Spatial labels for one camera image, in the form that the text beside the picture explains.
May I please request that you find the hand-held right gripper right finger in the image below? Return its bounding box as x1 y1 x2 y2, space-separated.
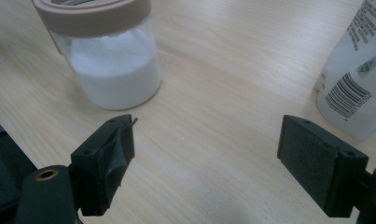
276 114 370 218

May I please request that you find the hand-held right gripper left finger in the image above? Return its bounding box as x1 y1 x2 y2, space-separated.
69 113 139 217

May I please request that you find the clear glass measuring cup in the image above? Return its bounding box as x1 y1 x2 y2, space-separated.
31 0 162 111

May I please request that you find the blue white milk carton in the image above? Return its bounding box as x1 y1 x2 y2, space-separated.
313 0 376 144

